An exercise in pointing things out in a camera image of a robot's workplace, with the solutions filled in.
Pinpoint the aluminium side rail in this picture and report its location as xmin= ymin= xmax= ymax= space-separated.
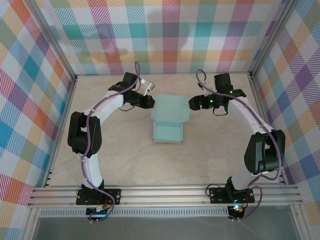
xmin=42 ymin=74 xmax=79 ymax=189
xmin=248 ymin=71 xmax=289 ymax=185

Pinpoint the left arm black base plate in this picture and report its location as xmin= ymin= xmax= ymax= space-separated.
xmin=75 ymin=188 xmax=122 ymax=206

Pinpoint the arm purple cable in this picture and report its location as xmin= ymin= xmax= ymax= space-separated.
xmin=79 ymin=61 xmax=141 ymax=224
xmin=195 ymin=69 xmax=285 ymax=222

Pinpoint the aluminium frame leg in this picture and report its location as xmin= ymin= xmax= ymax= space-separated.
xmin=21 ymin=206 xmax=42 ymax=240
xmin=291 ymin=206 xmax=308 ymax=240

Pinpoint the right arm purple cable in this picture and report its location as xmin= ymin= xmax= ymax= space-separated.
xmin=195 ymin=69 xmax=285 ymax=222

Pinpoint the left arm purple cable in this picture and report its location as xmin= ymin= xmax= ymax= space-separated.
xmin=79 ymin=61 xmax=141 ymax=224

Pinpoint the long aluminium base rail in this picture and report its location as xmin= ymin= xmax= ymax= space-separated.
xmin=26 ymin=184 xmax=305 ymax=208

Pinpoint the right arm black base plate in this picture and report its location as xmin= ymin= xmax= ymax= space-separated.
xmin=208 ymin=186 xmax=256 ymax=204

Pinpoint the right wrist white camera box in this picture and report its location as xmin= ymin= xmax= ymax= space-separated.
xmin=202 ymin=79 xmax=211 ymax=97

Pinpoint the light blue paper box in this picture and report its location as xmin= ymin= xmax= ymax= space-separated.
xmin=150 ymin=94 xmax=191 ymax=145

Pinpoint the slotted grey cable duct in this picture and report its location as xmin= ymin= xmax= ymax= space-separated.
xmin=39 ymin=208 xmax=231 ymax=218

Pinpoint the aluminium corner post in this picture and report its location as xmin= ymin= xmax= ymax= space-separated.
xmin=24 ymin=0 xmax=78 ymax=85
xmin=249 ymin=0 xmax=302 ymax=79

